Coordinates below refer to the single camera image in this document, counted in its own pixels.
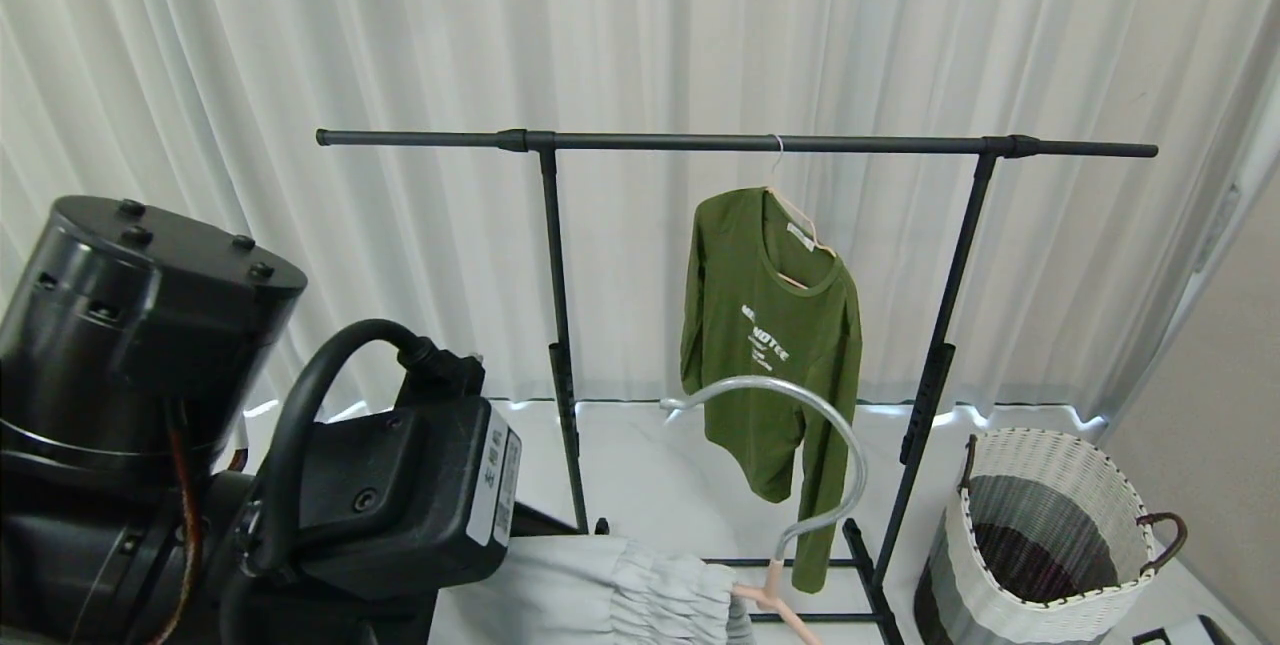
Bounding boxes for black clothes rack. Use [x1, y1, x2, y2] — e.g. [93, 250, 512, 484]
[315, 128, 1160, 645]

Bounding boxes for pink clothes hanger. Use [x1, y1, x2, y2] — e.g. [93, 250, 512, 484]
[764, 134, 839, 292]
[660, 375, 870, 645]

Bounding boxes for green long-sleeved shirt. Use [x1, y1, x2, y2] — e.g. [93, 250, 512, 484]
[680, 187, 864, 595]

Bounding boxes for pale grey shorts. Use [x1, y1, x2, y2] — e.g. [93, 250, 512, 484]
[428, 534, 757, 645]

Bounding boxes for black cable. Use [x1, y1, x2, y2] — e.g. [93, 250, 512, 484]
[240, 319, 487, 581]

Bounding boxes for white curtain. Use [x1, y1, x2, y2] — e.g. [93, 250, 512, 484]
[0, 0, 1280, 426]

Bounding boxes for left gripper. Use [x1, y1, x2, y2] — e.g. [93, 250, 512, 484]
[296, 393, 583, 598]

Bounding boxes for white laundry basket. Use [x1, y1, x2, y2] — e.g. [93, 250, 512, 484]
[912, 427, 1190, 645]

